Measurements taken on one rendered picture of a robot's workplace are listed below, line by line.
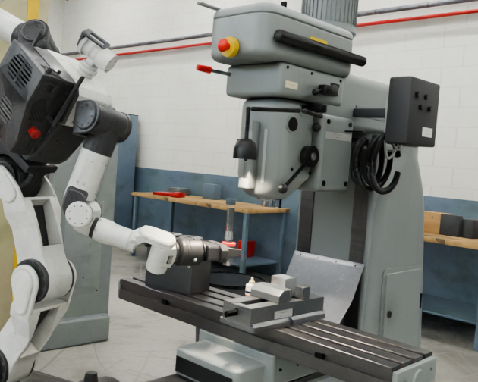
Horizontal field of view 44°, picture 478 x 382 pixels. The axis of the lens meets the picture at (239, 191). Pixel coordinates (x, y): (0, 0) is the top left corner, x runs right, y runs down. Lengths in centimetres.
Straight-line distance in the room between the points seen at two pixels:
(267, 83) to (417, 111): 49
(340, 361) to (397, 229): 73
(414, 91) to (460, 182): 428
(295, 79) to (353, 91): 34
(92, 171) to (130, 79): 815
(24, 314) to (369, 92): 139
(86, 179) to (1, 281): 167
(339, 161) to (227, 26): 60
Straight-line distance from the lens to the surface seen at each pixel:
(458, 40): 638
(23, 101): 182
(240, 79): 191
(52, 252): 201
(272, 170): 184
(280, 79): 180
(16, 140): 188
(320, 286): 223
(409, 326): 245
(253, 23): 178
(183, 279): 219
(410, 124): 192
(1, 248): 334
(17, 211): 200
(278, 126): 185
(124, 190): 931
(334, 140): 202
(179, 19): 915
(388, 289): 226
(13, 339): 212
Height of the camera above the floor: 143
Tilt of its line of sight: 3 degrees down
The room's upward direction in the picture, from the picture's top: 4 degrees clockwise
